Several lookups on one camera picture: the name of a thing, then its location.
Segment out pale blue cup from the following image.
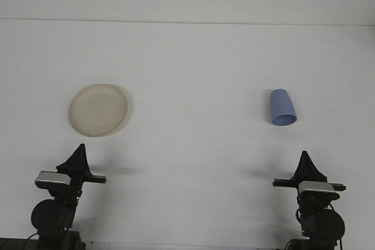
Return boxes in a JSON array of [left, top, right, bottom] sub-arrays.
[[269, 88, 298, 126]]

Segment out pale round plate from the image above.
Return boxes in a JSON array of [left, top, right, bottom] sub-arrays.
[[68, 83, 132, 138]]

